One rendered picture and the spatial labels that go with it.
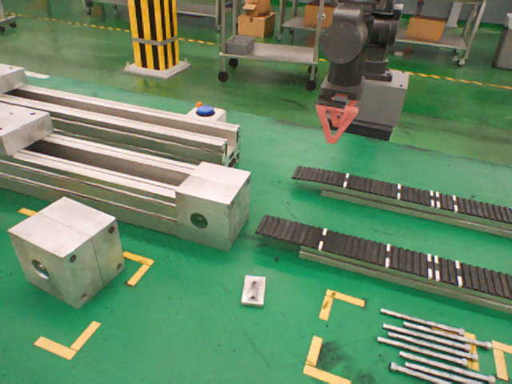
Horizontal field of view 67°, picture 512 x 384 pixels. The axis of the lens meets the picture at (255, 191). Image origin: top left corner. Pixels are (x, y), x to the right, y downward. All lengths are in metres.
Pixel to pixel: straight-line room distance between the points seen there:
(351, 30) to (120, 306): 0.49
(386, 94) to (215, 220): 0.68
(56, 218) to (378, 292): 0.47
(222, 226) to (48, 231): 0.24
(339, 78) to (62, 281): 0.51
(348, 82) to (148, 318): 0.47
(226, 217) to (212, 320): 0.15
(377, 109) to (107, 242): 0.82
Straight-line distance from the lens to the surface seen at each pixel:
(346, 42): 0.58
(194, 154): 0.79
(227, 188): 0.60
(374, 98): 1.13
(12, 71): 1.12
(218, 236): 0.62
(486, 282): 0.65
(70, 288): 0.56
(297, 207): 0.73
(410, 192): 0.79
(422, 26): 5.46
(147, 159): 0.71
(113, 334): 0.55
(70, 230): 0.56
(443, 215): 0.79
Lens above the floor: 1.21
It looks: 34 degrees down
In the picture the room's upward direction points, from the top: 3 degrees clockwise
